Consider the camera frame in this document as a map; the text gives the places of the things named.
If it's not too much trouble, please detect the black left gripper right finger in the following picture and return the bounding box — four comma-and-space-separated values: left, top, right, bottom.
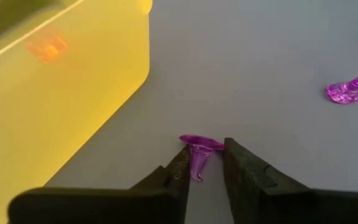
222, 137, 358, 224

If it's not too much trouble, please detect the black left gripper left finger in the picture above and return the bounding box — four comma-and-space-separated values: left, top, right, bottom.
7, 144, 192, 224

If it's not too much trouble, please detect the purple plastic witch hat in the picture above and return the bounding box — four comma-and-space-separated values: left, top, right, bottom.
178, 134, 226, 183
324, 69, 358, 105

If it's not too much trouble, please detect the orange plastic pumpkin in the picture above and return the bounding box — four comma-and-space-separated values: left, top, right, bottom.
25, 30, 70, 65

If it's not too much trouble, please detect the yellow rectangular plastic bin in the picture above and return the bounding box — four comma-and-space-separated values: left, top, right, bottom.
0, 0, 154, 224

